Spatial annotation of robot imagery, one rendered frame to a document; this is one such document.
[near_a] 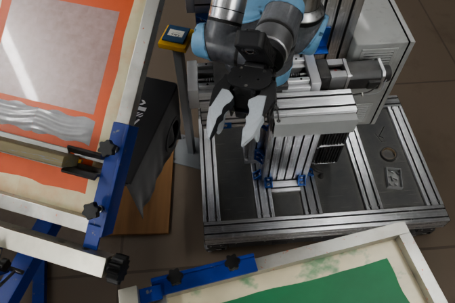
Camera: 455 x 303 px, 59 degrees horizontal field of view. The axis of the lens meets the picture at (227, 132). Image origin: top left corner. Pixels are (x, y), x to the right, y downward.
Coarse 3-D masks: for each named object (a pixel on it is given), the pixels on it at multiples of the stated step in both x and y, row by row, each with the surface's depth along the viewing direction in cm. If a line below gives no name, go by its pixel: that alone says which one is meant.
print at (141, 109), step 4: (140, 100) 158; (144, 100) 158; (140, 104) 156; (144, 104) 156; (140, 108) 155; (144, 108) 155; (140, 112) 154; (136, 116) 153; (140, 116) 153; (136, 120) 152; (136, 124) 151
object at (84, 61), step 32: (96, 0) 115; (128, 0) 113; (64, 32) 115; (96, 32) 114; (64, 64) 115; (96, 64) 113; (64, 96) 114; (96, 96) 112; (96, 128) 112; (32, 160) 114
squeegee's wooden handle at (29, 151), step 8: (0, 136) 111; (0, 144) 104; (8, 144) 104; (16, 144) 104; (24, 144) 106; (32, 144) 110; (8, 152) 104; (16, 152) 103; (24, 152) 103; (32, 152) 103; (40, 152) 102; (48, 152) 102; (56, 152) 104; (40, 160) 102; (48, 160) 102; (56, 160) 101; (64, 160) 102; (72, 160) 106
